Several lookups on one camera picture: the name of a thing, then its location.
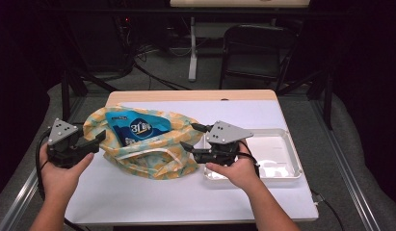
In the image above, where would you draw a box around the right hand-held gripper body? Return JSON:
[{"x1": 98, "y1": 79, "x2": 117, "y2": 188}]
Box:
[{"x1": 191, "y1": 119, "x2": 254, "y2": 167}]

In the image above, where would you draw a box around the hand-held gripper cable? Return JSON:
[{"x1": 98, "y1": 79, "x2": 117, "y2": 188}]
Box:
[
  {"x1": 35, "y1": 128, "x2": 88, "y2": 231},
  {"x1": 233, "y1": 141, "x2": 261, "y2": 178}
]

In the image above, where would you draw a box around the white plastic tray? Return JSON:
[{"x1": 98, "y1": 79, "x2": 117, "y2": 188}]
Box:
[{"x1": 202, "y1": 128, "x2": 304, "y2": 185}]

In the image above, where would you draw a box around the black folding chair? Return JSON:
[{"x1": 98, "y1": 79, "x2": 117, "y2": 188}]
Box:
[{"x1": 219, "y1": 23, "x2": 300, "y2": 94}]

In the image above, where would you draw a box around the black floor cable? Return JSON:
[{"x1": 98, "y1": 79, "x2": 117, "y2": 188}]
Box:
[{"x1": 132, "y1": 61, "x2": 192, "y2": 91}]

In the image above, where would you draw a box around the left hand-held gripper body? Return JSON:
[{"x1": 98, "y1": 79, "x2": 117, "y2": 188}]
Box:
[{"x1": 45, "y1": 117, "x2": 101, "y2": 169}]

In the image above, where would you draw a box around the orange floral cloth bag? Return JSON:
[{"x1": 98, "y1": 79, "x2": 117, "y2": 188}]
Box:
[{"x1": 83, "y1": 105, "x2": 205, "y2": 181}]

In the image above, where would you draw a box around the blue snack pouch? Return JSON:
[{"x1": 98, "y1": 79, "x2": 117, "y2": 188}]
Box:
[{"x1": 104, "y1": 109, "x2": 173, "y2": 147}]

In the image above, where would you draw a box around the person's left hand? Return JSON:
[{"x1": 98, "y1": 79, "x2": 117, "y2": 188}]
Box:
[{"x1": 39, "y1": 142, "x2": 95, "y2": 206}]

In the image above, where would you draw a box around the black metal stand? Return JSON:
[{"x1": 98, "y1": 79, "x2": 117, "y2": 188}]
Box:
[
  {"x1": 277, "y1": 70, "x2": 334, "y2": 131},
  {"x1": 59, "y1": 68, "x2": 120, "y2": 127}
]

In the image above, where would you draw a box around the person's right hand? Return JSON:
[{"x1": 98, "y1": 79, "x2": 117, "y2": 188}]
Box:
[{"x1": 204, "y1": 140, "x2": 261, "y2": 193}]

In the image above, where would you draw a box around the white table sheet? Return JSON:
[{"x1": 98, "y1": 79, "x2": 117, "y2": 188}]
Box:
[{"x1": 65, "y1": 99, "x2": 319, "y2": 225}]

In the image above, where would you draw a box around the white desk leg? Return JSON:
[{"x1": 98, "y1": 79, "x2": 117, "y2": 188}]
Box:
[{"x1": 188, "y1": 16, "x2": 198, "y2": 83}]

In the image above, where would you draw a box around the right hand-held gripper cable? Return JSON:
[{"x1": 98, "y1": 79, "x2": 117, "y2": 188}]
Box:
[{"x1": 233, "y1": 141, "x2": 261, "y2": 178}]

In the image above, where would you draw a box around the aluminium floor rail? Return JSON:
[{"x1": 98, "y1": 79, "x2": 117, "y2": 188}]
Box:
[
  {"x1": 309, "y1": 99, "x2": 382, "y2": 231},
  {"x1": 0, "y1": 95, "x2": 88, "y2": 231}
]

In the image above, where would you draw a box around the black cable with plug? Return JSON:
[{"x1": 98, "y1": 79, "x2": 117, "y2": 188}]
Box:
[{"x1": 310, "y1": 189, "x2": 345, "y2": 231}]

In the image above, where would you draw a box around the left hand-held gripper cable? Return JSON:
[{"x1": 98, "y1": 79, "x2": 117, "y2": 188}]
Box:
[{"x1": 35, "y1": 128, "x2": 88, "y2": 231}]

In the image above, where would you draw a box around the light desk top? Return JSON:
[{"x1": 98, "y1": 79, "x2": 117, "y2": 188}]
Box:
[{"x1": 170, "y1": 0, "x2": 310, "y2": 9}]

